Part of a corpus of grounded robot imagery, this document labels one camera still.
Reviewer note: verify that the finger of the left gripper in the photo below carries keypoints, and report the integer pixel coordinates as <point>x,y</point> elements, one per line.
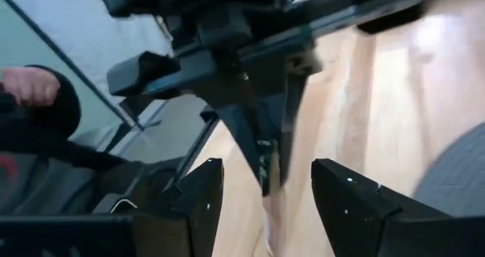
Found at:
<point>244,139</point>
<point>291,128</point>

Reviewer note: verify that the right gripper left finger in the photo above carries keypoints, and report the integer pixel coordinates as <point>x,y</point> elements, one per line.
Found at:
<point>197,207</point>

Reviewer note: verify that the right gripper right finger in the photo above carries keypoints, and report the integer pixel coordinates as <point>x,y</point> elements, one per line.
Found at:
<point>348,207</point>

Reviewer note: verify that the grey round mat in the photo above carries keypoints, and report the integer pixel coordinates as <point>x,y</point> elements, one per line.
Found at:
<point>458,173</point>

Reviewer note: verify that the person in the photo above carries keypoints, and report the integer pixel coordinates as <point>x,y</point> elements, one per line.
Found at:
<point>38,143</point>

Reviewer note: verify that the person's hand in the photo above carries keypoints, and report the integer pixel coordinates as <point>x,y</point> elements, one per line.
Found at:
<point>28,84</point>

